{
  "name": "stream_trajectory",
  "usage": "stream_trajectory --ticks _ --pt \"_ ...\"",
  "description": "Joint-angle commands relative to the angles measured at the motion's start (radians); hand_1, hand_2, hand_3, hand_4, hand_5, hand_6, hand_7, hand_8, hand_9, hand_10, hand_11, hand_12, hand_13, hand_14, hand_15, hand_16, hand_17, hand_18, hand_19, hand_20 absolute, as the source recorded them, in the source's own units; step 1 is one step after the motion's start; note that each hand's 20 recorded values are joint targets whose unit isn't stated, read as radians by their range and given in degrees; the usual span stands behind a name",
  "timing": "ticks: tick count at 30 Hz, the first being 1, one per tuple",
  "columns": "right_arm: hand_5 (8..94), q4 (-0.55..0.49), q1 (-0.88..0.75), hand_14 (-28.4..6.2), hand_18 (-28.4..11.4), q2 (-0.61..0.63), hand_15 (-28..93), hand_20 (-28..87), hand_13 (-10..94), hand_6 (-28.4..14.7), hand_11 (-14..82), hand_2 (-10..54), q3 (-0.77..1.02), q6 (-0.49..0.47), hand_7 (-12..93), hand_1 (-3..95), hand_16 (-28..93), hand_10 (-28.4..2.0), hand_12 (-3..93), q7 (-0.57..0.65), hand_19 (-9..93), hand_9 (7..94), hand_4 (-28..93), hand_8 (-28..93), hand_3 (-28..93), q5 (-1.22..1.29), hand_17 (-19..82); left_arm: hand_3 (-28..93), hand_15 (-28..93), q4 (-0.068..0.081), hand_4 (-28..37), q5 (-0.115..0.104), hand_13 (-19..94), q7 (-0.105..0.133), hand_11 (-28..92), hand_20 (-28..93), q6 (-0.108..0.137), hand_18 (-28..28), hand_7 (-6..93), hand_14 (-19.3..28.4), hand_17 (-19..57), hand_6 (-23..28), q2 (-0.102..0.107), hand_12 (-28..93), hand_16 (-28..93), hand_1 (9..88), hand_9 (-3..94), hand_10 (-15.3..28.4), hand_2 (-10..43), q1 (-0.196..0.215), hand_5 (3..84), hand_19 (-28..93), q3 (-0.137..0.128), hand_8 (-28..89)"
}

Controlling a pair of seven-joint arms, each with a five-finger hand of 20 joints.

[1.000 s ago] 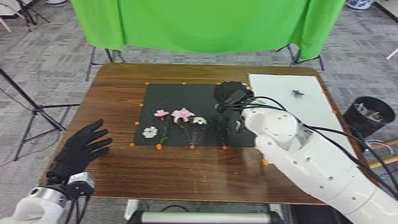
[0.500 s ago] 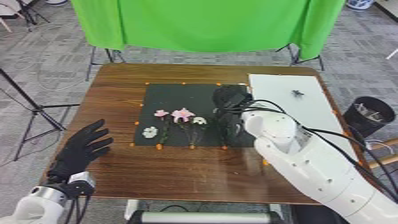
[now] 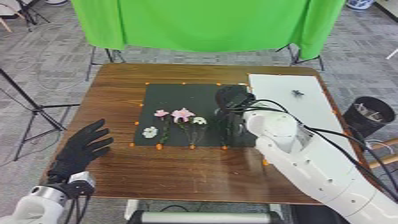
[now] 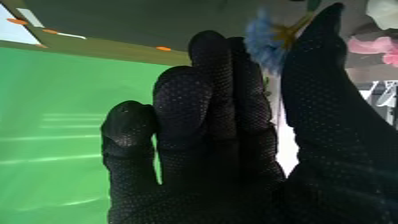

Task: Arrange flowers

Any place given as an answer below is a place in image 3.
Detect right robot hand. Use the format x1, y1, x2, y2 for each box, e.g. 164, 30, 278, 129
214, 84, 258, 113

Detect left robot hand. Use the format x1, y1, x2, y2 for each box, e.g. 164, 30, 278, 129
47, 118, 116, 184

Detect white sheet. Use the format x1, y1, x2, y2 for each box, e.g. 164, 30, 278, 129
248, 73, 362, 162

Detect white flower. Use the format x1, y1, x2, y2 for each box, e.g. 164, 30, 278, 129
141, 125, 161, 140
191, 116, 212, 145

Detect dark mat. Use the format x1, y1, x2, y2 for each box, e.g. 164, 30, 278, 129
134, 83, 255, 148

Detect large pink flower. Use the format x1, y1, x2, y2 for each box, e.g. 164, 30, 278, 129
170, 107, 200, 146

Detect green sprig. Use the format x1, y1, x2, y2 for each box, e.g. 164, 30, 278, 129
290, 88, 308, 99

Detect small pink flower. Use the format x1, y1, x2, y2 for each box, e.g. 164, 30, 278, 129
154, 109, 173, 145

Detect black tripod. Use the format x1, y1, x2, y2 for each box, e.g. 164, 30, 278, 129
0, 68, 83, 162

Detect metal stand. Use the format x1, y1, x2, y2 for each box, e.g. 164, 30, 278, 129
84, 45, 129, 83
274, 43, 328, 72

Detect black bin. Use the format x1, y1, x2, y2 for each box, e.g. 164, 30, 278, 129
342, 95, 398, 139

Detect pale grey bar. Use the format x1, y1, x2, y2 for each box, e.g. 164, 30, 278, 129
127, 210, 289, 224

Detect wooden chair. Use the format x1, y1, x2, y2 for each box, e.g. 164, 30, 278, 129
367, 137, 398, 170

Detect black cable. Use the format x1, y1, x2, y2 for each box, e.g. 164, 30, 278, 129
228, 98, 398, 201

